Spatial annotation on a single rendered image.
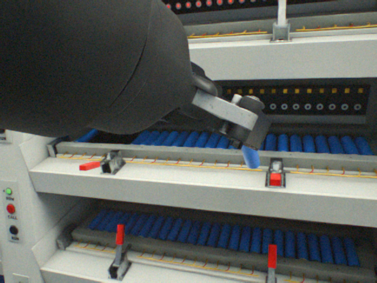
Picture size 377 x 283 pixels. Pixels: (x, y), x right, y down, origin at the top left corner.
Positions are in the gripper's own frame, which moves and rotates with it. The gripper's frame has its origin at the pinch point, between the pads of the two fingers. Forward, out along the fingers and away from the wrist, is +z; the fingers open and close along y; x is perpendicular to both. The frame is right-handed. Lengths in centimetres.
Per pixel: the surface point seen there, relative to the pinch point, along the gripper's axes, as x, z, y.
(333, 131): -7.0, 27.0, -4.6
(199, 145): 4.8, 15.5, 12.3
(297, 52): -11.7, 7.4, 0.4
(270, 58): -10.1, 6.9, 3.2
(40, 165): 20.3, 3.7, 34.5
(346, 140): -6.0, 24.5, -7.3
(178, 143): 6.1, 14.9, 16.1
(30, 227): 31.9, 5.1, 32.4
